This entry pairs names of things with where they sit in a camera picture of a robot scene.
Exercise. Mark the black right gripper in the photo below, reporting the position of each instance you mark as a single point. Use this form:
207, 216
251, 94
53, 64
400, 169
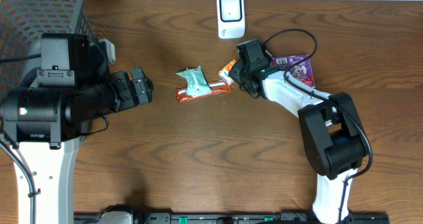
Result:
234, 74

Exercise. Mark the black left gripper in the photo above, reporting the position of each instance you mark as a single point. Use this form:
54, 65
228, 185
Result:
139, 86

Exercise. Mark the small orange box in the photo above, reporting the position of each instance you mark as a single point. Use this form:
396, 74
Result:
224, 72

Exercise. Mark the brown orange snack bar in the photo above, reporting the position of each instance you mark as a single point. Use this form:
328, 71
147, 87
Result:
217, 87

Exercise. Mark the teal snack wrapper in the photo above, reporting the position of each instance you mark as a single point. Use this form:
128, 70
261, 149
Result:
196, 82

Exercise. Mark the red purple snack packet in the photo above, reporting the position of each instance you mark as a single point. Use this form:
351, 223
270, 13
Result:
302, 72

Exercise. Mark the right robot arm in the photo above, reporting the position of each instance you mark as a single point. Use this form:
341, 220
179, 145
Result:
334, 140

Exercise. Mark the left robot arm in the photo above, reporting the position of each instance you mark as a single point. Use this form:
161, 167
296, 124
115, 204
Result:
43, 119

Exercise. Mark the white barcode scanner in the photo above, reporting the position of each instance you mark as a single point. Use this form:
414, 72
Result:
231, 19

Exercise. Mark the grey plastic mesh basket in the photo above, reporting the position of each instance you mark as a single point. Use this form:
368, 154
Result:
23, 23

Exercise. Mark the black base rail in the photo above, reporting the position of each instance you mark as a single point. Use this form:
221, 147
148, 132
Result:
295, 217

